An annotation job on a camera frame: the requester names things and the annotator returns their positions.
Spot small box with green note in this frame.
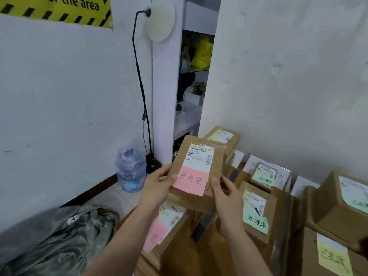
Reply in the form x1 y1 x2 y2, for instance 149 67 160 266
250 162 278 188

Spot person's left hand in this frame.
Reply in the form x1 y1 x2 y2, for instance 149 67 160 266
138 164 177 212

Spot white envelope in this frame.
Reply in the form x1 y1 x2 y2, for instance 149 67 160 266
291 176 320 199
230 149 245 169
243 154 291 191

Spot cardboard box with yellow note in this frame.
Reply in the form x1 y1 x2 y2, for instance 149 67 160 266
299 226 368 276

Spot flat cardboard box pink label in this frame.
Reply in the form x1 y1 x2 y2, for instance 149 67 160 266
141 200 191 271

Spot large cardboard box green note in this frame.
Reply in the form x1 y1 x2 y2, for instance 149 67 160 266
305 169 368 254

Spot grey plastic bag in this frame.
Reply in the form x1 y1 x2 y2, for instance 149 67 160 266
0 204 120 276

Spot yellow black warning sign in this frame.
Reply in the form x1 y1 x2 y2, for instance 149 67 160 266
0 0 113 29

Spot yellow bag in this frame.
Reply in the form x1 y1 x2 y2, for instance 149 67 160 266
191 37 214 69

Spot person's right forearm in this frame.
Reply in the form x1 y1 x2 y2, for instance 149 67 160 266
218 223 274 276

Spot black floor lamp white shade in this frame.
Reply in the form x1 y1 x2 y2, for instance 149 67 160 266
132 2 176 174

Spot white box with dark item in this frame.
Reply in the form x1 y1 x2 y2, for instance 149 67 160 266
183 81 206 106

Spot person's left forearm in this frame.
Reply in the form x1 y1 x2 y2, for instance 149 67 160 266
82 203 161 276

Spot white shelf unit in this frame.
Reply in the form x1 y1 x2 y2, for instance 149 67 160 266
151 0 222 168

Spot cardboard box with pink note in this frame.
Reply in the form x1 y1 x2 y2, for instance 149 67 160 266
167 135 226 214

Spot cardboard box with white label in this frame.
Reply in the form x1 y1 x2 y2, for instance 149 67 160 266
203 125 242 167

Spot cardboard box with green note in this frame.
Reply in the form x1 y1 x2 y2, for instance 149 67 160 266
238 181 278 245

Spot blue water jug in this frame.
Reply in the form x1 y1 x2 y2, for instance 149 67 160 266
115 147 147 193

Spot person's right hand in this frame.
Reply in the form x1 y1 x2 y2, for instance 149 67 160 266
210 175 245 235

